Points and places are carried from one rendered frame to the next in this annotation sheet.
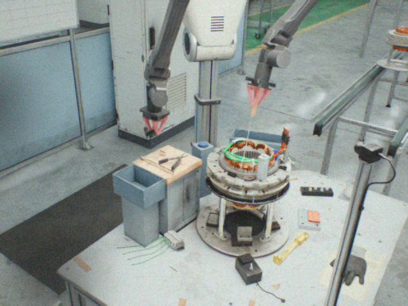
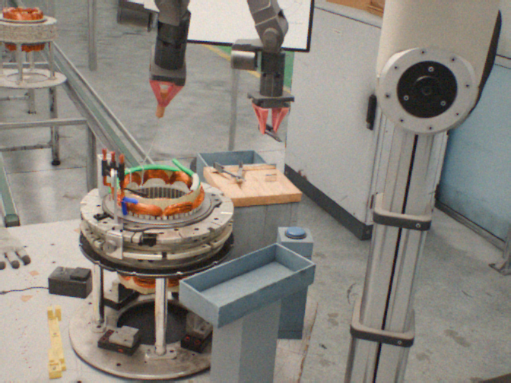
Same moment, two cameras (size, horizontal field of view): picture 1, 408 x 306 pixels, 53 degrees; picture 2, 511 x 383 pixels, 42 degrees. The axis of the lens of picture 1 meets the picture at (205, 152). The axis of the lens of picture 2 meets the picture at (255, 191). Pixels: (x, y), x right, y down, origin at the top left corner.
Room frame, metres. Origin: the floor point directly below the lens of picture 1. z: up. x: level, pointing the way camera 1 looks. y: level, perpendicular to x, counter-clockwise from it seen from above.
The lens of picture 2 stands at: (2.17, -1.17, 1.69)
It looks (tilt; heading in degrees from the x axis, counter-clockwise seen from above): 23 degrees down; 120
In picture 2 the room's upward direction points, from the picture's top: 4 degrees clockwise
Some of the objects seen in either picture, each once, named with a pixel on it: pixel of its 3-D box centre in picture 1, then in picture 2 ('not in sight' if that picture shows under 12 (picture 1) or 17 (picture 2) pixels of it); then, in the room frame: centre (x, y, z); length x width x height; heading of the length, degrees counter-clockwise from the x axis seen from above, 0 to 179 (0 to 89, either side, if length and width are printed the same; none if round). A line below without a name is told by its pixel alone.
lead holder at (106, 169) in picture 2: (285, 138); (112, 169); (1.34, -0.29, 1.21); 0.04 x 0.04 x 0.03; 51
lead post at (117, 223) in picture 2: (285, 148); (117, 200); (1.36, -0.30, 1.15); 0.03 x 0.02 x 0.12; 133
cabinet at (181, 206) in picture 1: (167, 193); (246, 235); (1.39, 0.15, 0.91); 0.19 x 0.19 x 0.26; 52
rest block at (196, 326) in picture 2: not in sight; (201, 321); (1.47, -0.16, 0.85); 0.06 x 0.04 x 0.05; 97
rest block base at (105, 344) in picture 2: (271, 222); (119, 342); (1.35, -0.29, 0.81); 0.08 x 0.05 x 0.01; 15
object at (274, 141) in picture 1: (255, 164); (245, 335); (1.63, -0.24, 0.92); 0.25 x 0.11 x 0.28; 76
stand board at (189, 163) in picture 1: (167, 163); (250, 184); (1.39, 0.15, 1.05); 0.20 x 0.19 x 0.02; 142
